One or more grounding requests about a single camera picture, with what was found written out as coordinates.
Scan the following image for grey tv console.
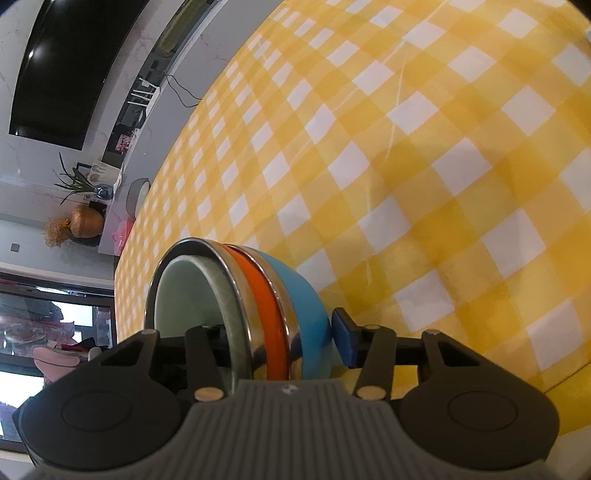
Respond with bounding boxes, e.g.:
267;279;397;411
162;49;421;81
97;0;287;257

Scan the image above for dried orange flowers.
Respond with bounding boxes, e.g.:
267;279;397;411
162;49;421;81
44;216;74;248

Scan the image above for green ceramic bowl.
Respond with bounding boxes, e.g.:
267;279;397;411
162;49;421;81
152;253;252;381

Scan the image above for white router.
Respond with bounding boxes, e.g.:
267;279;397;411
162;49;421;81
124;76;160;114

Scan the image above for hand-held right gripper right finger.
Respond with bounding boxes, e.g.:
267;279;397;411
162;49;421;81
331;308;495;400

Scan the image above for orange gourd vase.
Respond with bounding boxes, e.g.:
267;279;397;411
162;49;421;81
71;204;105;238

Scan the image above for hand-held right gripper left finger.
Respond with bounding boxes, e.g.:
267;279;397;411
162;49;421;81
99;325;232;402

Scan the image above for green potted plant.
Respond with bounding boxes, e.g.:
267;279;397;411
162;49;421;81
53;152;100;206

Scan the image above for black television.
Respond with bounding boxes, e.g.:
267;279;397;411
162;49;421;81
8;0;151;151

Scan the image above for orange steel bowl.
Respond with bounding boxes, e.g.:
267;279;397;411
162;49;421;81
144;237;291;383

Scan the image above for blue steel bowl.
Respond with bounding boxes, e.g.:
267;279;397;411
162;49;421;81
240;244;334;381

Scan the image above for yellow checkered tablecloth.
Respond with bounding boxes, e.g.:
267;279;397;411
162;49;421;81
113;0;591;437

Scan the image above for black cable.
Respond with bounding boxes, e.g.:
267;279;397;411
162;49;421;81
164;71;204;109

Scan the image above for grey round stool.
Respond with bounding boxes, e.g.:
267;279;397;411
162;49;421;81
126;179;152;217

